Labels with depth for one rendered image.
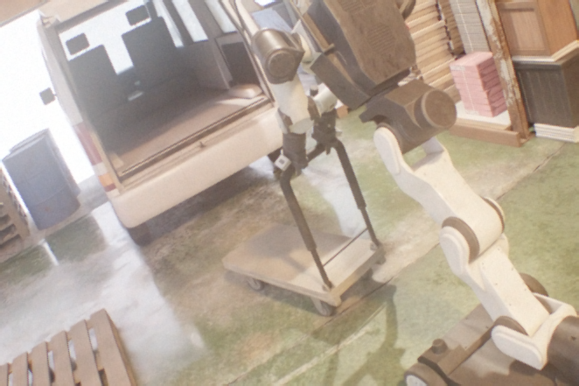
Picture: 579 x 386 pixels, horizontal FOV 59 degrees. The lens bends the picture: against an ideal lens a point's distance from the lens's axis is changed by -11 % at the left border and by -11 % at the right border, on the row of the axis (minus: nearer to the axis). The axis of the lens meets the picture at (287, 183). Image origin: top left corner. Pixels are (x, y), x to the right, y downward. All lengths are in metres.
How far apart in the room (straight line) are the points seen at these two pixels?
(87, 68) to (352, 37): 4.34
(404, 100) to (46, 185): 5.06
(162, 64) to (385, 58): 4.37
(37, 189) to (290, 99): 4.78
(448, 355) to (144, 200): 2.51
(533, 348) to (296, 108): 0.98
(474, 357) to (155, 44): 4.61
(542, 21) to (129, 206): 2.80
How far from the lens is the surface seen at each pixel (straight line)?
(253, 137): 3.95
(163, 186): 3.82
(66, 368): 3.09
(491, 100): 3.85
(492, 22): 3.41
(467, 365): 1.87
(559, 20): 3.40
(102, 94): 5.68
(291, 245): 2.88
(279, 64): 1.55
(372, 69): 1.53
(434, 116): 1.50
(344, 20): 1.52
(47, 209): 6.26
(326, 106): 2.13
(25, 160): 6.16
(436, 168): 1.66
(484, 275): 1.68
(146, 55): 5.73
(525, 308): 1.73
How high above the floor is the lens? 1.47
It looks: 20 degrees down
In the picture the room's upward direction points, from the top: 23 degrees counter-clockwise
